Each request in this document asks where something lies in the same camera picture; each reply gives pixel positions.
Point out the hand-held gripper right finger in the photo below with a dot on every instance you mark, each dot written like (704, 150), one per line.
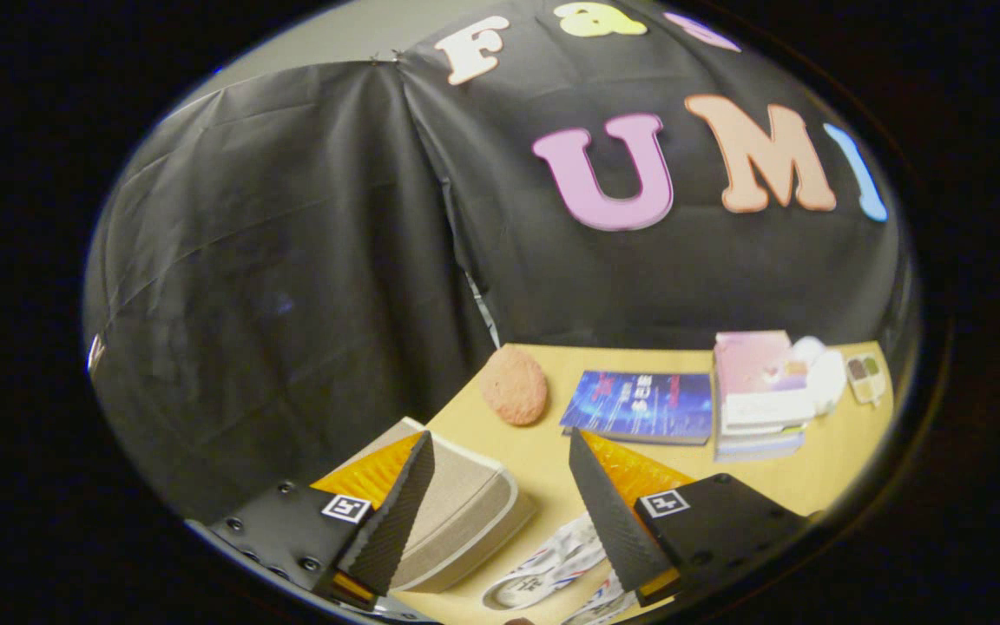
(608, 512)

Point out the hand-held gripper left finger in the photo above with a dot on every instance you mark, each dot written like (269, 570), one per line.
(391, 521)

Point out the white patterned shoe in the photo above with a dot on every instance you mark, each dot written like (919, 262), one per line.
(548, 564)
(608, 608)

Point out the pink round sponge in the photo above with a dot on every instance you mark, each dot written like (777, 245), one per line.
(515, 385)

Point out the light blue book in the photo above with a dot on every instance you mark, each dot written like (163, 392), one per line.
(756, 444)

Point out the pink book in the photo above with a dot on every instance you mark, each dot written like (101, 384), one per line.
(756, 382)

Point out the white plush toy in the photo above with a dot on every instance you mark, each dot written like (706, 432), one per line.
(823, 375)

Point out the black backdrop cloth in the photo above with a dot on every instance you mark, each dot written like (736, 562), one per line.
(465, 243)

